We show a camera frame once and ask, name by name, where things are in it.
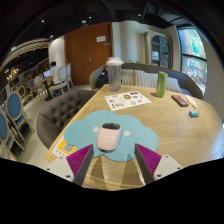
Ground person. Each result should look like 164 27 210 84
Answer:
49 61 62 86

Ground grey tufted armchair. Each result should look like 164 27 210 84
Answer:
35 88 98 149

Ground white sticker sheet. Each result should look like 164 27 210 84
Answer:
104 90 152 112

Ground arched glass cabinet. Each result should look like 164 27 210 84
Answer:
143 30 174 69

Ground striped cushion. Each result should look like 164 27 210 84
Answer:
133 70 159 89
120 68 136 86
166 76 183 94

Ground group of dining chairs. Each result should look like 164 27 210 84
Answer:
0 63 73 153

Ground black backpack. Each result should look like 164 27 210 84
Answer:
96 65 109 89

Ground brown curved sofa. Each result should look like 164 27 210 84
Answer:
88 62 204 100

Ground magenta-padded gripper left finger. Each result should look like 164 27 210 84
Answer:
44 143 95 187

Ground black and red box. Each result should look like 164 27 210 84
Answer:
170 94 190 108

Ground ceiling lights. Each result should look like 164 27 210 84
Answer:
39 11 143 39

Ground yellow and white card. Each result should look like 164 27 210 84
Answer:
51 135 78 158

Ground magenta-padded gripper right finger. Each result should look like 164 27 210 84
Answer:
134 143 184 185

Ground blue cloud-shaped mouse pad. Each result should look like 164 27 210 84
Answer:
63 110 160 163

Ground green drink can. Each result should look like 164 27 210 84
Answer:
155 70 169 99

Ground wooden door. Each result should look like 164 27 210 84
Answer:
64 22 114 86

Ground gold chandelier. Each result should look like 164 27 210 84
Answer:
6 66 20 83

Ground glass window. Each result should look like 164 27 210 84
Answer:
178 27 208 95

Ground clear plastic packet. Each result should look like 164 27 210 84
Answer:
184 94 198 109

